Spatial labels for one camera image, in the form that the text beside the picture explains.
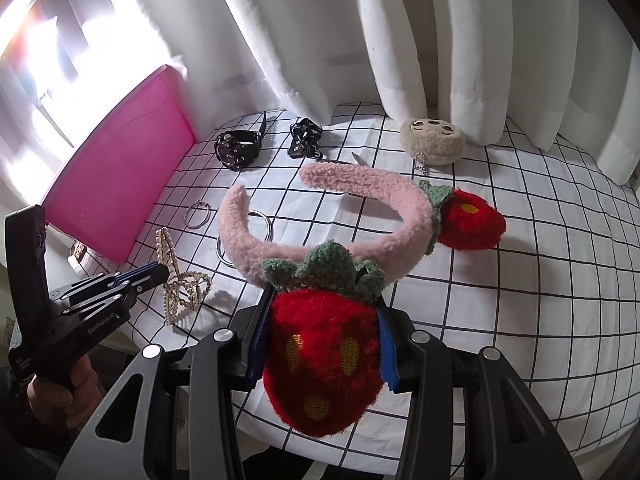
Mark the pink strawberry plush headband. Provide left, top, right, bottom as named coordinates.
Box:
left=219, top=162, right=506, bottom=438

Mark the silver hoop bangle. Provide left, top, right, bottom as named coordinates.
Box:
left=183, top=200, right=215, bottom=231

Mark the silver ring bangle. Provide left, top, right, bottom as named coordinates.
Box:
left=216, top=210, right=274, bottom=269

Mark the beige plush round pouch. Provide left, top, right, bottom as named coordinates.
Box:
left=399, top=118, right=465, bottom=176

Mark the left hand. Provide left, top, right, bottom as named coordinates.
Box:
left=27, top=354, right=102, bottom=430

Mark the pink plastic bin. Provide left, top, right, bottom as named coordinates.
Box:
left=43, top=65, right=195, bottom=263

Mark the white black grid cloth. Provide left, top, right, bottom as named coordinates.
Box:
left=111, top=103, right=639, bottom=479

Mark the silver hair pin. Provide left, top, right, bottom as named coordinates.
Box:
left=319, top=150, right=371, bottom=167

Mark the white curtain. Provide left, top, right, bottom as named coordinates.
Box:
left=1, top=0, right=639, bottom=202

